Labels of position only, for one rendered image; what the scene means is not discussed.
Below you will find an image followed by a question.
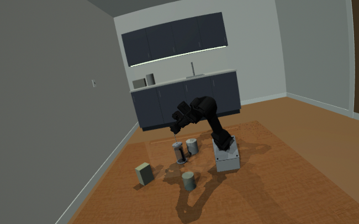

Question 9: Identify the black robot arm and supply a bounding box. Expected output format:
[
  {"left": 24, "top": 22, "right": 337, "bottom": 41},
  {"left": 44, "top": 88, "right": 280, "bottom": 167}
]
[{"left": 172, "top": 96, "right": 233, "bottom": 151}]

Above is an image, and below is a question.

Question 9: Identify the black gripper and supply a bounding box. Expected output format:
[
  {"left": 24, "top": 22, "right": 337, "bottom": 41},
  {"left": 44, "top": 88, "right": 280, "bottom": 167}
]
[{"left": 170, "top": 116, "right": 190, "bottom": 134}]

